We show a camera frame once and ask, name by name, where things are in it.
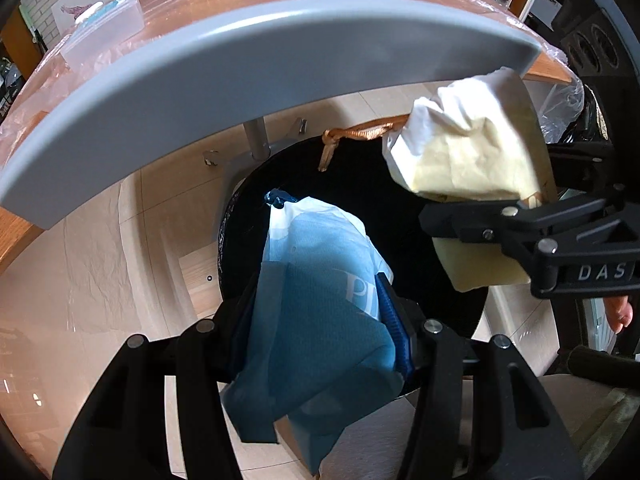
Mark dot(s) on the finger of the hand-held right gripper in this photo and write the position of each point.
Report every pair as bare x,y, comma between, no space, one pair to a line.
480,225
580,165

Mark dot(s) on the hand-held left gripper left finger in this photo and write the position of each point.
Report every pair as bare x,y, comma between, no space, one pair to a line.
242,312

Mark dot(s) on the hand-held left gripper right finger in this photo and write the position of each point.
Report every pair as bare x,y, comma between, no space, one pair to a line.
392,320

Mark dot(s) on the black trash bin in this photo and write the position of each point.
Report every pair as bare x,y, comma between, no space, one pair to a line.
400,255

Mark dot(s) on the blue plastic bag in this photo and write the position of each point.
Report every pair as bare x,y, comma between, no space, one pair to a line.
320,320

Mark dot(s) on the cream paper bag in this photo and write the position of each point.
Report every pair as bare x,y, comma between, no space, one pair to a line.
470,145

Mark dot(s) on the person's right hand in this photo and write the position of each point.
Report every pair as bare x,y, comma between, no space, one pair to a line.
620,312

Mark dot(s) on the wooden board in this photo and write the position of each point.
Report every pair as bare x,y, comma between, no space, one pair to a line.
197,280

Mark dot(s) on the clear plastic bag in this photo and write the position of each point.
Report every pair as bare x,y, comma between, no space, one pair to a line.
562,107

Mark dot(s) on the grey metal table leg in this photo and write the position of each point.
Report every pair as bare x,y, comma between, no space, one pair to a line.
257,142

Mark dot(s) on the wooden table with grey rim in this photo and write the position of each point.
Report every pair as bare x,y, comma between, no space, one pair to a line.
240,55

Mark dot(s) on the clear plastic table cover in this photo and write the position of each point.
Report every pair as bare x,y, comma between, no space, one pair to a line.
260,2

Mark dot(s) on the clear plastic container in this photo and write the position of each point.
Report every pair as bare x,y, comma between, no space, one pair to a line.
102,30

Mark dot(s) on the wooden shelf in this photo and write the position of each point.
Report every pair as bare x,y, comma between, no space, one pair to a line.
17,55

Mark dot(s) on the animal drawing on wall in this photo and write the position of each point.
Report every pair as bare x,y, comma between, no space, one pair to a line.
80,11

